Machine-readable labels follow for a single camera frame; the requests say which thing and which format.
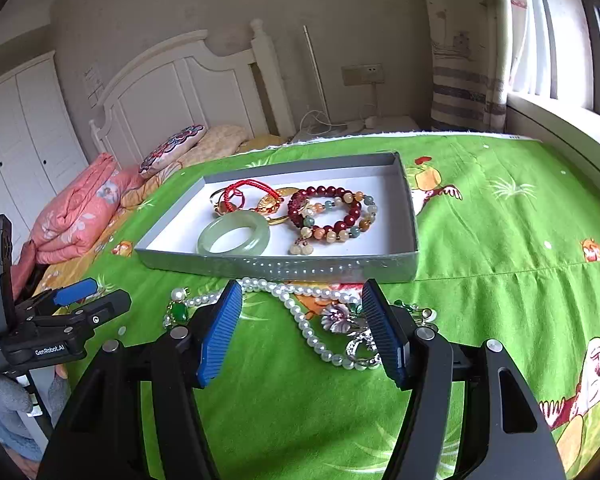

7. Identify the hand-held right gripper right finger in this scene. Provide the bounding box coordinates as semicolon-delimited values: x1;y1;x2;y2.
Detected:
361;278;566;480

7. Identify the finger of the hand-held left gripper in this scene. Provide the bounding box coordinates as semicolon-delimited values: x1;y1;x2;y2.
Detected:
15;277;101;317
17;288;132;342

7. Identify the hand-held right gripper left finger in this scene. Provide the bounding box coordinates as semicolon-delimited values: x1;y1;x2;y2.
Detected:
37;280;244;480

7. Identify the silver metal brooch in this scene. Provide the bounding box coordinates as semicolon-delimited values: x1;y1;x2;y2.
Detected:
344;302;438;372

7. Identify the pink flower brooch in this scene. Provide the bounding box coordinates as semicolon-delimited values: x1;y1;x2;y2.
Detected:
321;301;364;335

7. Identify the white pearl necklace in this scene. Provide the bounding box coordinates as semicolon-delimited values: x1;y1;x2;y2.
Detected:
162;276;381;370

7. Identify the pale green jade bangle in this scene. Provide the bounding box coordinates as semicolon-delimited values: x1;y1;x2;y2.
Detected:
196;210;272;257

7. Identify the grey cardboard box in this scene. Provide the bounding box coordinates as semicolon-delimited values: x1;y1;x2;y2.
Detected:
134;151;420;285

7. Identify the red bead bracelet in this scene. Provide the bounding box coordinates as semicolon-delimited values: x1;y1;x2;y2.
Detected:
286;185;367;244

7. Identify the multicolour bead bracelet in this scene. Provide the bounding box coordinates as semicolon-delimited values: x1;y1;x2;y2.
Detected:
289;189;382;257

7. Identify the gold keychain with red cord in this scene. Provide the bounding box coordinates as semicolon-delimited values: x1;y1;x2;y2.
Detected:
209;181;295;227

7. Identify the dark red small-bead bracelet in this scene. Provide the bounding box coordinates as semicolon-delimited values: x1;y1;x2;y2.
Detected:
287;192;314;229

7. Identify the person's left hand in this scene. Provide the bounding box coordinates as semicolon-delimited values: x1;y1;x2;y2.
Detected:
0;374;72;428

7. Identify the pink floral quilt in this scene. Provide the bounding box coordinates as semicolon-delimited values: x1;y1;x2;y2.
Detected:
29;152;147;267

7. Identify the white wardrobe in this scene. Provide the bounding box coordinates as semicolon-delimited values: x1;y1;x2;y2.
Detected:
0;50;89;263

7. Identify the green printed bed sheet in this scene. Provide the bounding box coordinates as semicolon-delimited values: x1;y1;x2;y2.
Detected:
30;131;600;480

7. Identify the embroidered flower pillow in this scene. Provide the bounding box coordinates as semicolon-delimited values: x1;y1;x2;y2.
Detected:
138;124;207;177

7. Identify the beige pillow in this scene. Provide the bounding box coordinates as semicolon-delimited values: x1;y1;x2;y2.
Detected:
170;125;252;172

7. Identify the white wooden headboard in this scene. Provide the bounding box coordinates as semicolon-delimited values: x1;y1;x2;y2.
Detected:
88;19;297;169

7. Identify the white pole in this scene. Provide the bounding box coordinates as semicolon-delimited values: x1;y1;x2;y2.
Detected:
302;25;332;129

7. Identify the white window sill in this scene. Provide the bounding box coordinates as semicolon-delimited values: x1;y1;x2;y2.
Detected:
505;91;600;183

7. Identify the printed striped curtain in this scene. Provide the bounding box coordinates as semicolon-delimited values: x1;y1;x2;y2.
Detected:
419;0;532;134

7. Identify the window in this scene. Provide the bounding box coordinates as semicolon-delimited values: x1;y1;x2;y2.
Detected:
509;0;600;122

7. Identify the black cable with white tags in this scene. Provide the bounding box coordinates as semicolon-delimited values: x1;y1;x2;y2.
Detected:
25;372;58;433

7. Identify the beige wall socket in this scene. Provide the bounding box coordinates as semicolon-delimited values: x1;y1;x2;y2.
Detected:
341;63;384;86

